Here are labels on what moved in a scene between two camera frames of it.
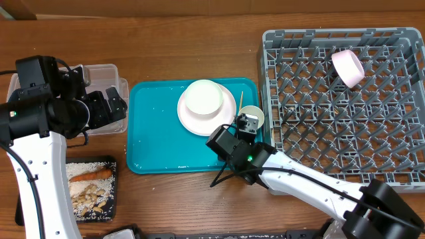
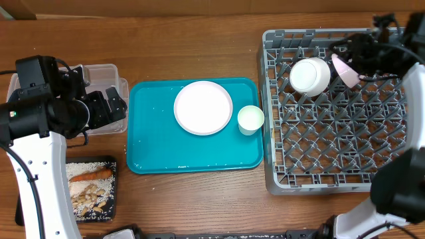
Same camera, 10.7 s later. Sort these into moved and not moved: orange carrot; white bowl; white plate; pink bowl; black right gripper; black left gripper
Moved: white bowl; black right gripper
Not moved: black left gripper; orange carrot; white plate; pink bowl
